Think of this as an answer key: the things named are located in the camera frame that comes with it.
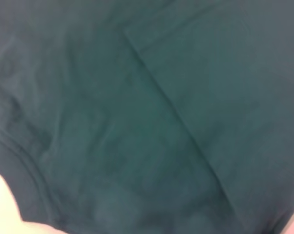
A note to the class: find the teal blue t-shirt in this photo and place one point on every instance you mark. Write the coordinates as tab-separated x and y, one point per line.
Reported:
146	109

